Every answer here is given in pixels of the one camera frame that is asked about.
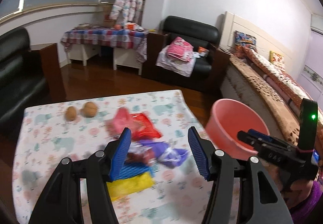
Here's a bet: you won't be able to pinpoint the plaid tablecloth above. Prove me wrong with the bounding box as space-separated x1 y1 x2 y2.
61 28 148 63

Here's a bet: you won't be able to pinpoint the orange box on armchair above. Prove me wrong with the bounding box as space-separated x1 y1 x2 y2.
198 47 209 57

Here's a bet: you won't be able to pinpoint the pink folded clothes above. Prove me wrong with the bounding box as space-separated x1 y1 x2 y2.
166 36 193 63

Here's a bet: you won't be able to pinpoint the white wooden headboard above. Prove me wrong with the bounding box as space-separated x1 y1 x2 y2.
218 11 298 76

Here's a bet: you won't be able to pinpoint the right hand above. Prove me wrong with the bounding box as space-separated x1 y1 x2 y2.
276 180 313 209

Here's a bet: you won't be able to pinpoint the colourful cartoon pillow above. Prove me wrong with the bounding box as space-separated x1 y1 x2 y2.
234 30 257 59

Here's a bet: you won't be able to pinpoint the pink white puffer jacket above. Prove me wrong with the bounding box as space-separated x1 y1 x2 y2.
109 0 144 27

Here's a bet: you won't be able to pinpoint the red snack wrapper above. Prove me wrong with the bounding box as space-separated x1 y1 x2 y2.
105 107 162 141

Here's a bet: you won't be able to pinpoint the black tracker with green light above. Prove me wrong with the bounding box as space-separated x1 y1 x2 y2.
297 98 318 153

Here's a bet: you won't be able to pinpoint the crumpled patterned wrapper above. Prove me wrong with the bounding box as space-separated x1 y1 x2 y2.
126 142 157 166

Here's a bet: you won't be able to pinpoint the blue foam net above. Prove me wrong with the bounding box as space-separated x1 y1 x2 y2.
116 162 154 180

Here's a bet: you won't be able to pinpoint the yellow bubble wrap bag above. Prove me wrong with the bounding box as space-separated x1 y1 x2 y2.
106 172 154 201

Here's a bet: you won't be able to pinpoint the floral bear tablecloth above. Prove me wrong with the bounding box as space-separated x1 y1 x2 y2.
12 90 212 223

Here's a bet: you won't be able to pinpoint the pink plastic basin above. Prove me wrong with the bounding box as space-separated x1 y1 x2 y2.
205 99 270 161

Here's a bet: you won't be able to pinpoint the purple plastic wrapper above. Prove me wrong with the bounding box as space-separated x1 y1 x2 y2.
139 140 188 168

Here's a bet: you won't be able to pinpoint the rolled floral quilt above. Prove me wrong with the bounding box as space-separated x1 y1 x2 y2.
243 46 323 114

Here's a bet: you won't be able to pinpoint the yellow floral pillow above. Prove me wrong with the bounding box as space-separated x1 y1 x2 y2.
269 50 285 71

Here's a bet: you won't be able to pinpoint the black leather sofa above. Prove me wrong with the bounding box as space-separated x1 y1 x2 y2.
1 27 49 124

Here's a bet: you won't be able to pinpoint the white pink blanket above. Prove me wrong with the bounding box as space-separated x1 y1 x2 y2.
155 46 197 77

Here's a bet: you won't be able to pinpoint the dark wooden side cabinet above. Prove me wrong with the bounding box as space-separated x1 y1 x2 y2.
30 43 66 103

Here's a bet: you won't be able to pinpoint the small orange fruit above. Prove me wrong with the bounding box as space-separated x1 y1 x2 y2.
114 24 122 30

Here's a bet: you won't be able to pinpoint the white desk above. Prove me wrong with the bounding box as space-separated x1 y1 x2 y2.
66 44 142 76

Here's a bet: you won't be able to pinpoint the purple fleece sleeve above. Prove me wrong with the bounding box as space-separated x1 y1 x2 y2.
290 181 323 224

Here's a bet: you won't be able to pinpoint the walnut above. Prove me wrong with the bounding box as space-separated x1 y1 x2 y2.
81 101 98 118
65 106 77 122

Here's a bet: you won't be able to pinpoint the bed with brown blanket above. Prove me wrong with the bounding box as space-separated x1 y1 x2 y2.
220 49 323 159

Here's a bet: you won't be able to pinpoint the lilac wardrobe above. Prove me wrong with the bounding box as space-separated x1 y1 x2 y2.
296 13 323 103

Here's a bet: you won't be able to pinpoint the black leather armchair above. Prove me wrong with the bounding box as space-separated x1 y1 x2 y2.
142 16 230 93

